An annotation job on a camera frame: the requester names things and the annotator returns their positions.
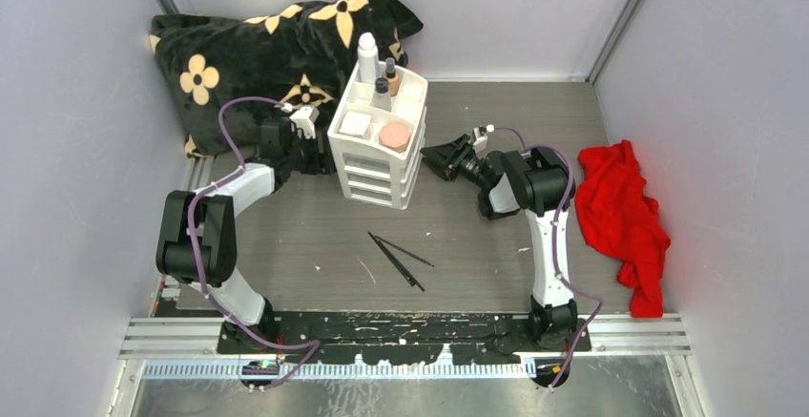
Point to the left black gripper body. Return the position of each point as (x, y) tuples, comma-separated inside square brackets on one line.
[(302, 155)]

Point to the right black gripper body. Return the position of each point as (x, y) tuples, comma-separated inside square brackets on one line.
[(469, 167)]

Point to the small cream box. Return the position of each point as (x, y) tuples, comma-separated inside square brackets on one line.
[(357, 125)]

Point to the white plastic drawer organizer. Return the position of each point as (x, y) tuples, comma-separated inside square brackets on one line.
[(368, 172)]

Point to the black cap clear bottle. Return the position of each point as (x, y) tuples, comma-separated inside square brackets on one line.
[(381, 98)]

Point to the beige foundation bottle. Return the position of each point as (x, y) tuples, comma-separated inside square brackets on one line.
[(392, 76)]

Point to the white spray bottle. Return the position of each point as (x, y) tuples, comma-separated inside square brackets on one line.
[(368, 58)]

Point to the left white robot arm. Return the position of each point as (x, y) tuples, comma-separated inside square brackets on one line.
[(197, 243)]

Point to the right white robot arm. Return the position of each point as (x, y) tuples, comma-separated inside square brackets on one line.
[(536, 182)]

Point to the red cloth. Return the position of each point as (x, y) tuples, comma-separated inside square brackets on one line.
[(620, 221)]

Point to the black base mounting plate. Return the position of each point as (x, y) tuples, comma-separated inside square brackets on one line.
[(416, 338)]

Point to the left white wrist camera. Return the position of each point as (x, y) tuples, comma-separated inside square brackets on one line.
[(305, 119)]

